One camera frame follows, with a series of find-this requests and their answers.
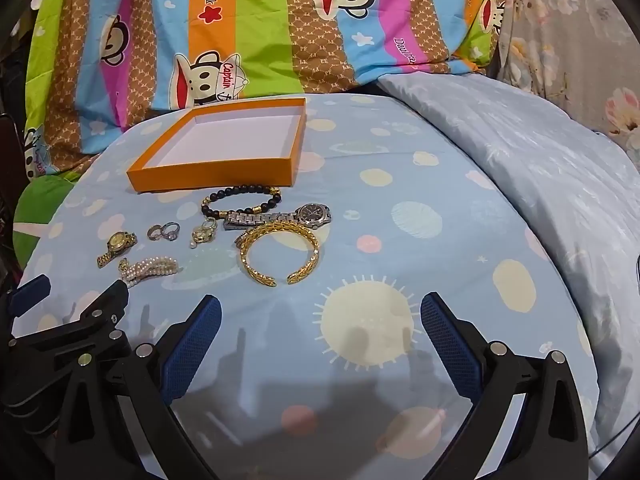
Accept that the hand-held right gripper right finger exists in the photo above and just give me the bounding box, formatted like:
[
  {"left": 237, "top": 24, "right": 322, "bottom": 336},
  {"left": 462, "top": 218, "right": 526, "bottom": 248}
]
[{"left": 420, "top": 291, "right": 591, "bottom": 480}]

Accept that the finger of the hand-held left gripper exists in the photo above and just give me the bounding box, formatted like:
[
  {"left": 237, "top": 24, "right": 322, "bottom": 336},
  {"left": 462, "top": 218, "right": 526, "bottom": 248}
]
[
  {"left": 7, "top": 279, "right": 130, "bottom": 363},
  {"left": 0, "top": 274, "right": 52, "bottom": 322}
]

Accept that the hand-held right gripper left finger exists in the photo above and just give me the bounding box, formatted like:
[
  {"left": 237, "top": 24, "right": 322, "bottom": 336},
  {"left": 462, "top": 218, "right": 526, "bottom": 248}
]
[{"left": 50, "top": 295, "right": 223, "bottom": 480}]

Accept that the pearl bracelet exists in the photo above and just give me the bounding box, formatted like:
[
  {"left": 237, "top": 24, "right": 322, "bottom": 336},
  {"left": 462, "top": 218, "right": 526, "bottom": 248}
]
[{"left": 118, "top": 256, "right": 182, "bottom": 289}]

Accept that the gold wristwatch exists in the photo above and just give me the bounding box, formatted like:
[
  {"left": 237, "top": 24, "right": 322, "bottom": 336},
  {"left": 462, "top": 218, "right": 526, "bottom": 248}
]
[{"left": 97, "top": 230, "right": 138, "bottom": 268}]

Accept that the gold pendant with pearl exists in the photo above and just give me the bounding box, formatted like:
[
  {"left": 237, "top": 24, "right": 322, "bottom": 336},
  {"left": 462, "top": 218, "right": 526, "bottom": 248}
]
[{"left": 189, "top": 217, "right": 218, "bottom": 249}]

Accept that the gold chain bracelet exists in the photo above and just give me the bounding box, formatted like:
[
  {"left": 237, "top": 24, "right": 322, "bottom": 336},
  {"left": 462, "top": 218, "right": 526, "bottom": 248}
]
[{"left": 235, "top": 221, "right": 321, "bottom": 288}]

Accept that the black bead bracelet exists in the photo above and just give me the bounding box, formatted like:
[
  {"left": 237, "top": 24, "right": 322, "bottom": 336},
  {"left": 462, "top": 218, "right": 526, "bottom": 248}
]
[{"left": 201, "top": 186, "right": 282, "bottom": 219}]

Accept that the orange cardboard box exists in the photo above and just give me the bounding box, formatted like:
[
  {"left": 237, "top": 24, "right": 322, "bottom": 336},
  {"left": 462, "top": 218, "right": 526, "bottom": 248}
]
[{"left": 126, "top": 97, "right": 307, "bottom": 194}]

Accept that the silver wristwatch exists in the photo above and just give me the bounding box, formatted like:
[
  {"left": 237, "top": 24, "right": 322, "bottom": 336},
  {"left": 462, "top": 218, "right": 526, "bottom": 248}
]
[{"left": 223, "top": 202, "right": 332, "bottom": 232}]

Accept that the green cloth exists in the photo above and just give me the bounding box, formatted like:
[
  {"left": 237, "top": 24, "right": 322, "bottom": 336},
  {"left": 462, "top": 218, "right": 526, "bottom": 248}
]
[{"left": 12, "top": 175, "right": 76, "bottom": 271}]

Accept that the blue planet print bedsheet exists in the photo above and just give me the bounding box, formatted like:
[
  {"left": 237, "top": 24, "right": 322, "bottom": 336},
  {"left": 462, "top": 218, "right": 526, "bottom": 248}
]
[{"left": 10, "top": 92, "right": 601, "bottom": 480}]

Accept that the pale blue quilt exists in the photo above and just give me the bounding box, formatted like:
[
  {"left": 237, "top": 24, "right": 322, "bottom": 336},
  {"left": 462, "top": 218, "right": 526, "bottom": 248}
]
[{"left": 377, "top": 72, "right": 640, "bottom": 461}]

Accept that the striped monkey print blanket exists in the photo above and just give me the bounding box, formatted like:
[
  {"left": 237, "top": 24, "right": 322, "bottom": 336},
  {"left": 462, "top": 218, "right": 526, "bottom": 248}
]
[{"left": 22, "top": 0, "right": 511, "bottom": 181}]

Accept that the grey floral cloth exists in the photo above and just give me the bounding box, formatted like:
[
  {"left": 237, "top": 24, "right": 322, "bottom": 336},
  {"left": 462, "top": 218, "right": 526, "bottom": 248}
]
[{"left": 492, "top": 0, "right": 640, "bottom": 161}]

